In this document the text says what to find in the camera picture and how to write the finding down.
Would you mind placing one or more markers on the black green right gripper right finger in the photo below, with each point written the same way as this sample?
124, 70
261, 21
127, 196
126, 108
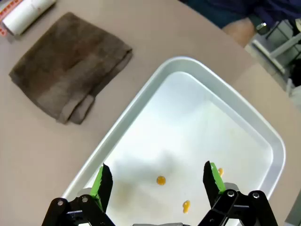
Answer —
210, 186

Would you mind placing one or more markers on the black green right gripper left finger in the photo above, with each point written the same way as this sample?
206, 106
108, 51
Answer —
103, 188

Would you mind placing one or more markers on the silver wristwatch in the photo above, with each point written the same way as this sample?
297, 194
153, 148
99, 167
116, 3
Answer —
261, 26

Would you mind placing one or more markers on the brown cloth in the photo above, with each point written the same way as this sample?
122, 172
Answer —
68, 68

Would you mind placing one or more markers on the pink white lint roller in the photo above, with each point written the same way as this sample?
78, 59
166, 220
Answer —
28, 16

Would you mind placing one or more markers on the short orange sauce streak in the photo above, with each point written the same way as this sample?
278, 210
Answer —
186, 206

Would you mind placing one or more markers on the person's left hand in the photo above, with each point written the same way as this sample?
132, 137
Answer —
240, 30

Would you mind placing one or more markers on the round orange sauce blob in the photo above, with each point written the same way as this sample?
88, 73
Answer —
161, 180

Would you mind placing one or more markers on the silver metal tray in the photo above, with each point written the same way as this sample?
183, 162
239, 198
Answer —
188, 117

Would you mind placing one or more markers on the person in purple jacket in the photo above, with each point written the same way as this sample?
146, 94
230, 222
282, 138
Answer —
211, 9

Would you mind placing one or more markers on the long orange sauce streak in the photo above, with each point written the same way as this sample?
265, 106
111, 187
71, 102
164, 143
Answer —
220, 171

